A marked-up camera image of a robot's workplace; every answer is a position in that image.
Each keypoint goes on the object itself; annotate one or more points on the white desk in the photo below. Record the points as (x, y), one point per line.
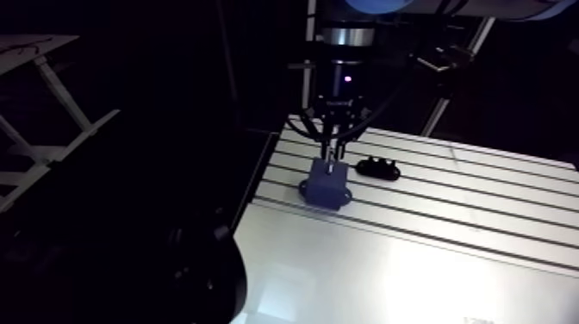
(27, 49)

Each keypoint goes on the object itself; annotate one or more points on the black oval holder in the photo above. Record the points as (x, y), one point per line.
(378, 168)

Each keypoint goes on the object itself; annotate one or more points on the dark blue-grey block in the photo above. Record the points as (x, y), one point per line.
(326, 186)

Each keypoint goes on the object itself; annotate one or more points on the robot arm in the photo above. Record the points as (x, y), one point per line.
(347, 36)

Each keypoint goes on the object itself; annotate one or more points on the pale metal post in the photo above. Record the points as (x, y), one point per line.
(441, 108)
(309, 54)

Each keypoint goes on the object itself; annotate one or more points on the steel bolt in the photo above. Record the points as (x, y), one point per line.
(331, 165)

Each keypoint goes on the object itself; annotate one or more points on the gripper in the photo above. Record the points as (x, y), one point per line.
(329, 86)

